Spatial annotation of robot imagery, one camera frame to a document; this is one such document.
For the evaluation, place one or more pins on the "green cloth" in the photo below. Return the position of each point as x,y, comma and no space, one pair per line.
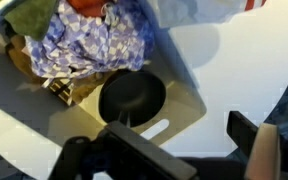
32,18

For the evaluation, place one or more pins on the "white plastic basket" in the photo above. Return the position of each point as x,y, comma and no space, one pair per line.
24,106

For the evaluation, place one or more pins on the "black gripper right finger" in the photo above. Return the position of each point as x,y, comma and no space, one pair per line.
262,153

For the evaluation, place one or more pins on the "black bowl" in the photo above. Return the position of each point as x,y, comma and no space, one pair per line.
132,96

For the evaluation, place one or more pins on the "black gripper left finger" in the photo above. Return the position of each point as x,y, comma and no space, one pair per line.
144,153

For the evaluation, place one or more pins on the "blue white checkered cloth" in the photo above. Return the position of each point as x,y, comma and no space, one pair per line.
90,43

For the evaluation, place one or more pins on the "red cloth item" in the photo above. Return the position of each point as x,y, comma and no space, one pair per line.
87,6

